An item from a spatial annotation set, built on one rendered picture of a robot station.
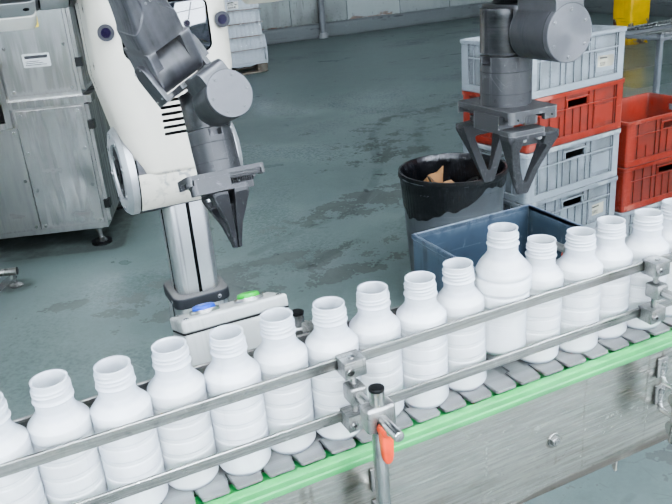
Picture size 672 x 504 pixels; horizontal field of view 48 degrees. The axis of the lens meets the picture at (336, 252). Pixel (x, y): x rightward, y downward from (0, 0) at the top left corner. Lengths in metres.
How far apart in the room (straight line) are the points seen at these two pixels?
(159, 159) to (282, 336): 0.58
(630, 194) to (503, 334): 2.99
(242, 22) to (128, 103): 9.13
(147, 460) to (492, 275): 0.45
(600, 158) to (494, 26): 2.78
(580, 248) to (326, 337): 0.36
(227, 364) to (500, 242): 0.36
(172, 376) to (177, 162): 0.60
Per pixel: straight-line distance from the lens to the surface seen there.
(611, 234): 1.05
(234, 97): 0.91
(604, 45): 3.50
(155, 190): 1.33
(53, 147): 4.46
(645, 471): 2.53
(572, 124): 3.41
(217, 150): 0.96
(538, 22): 0.79
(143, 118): 1.30
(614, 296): 1.07
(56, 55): 4.36
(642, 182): 3.95
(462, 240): 1.68
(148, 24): 0.94
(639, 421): 1.17
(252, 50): 10.47
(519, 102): 0.86
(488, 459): 1.00
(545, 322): 1.00
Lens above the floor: 1.53
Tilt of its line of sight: 22 degrees down
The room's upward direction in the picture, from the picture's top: 5 degrees counter-clockwise
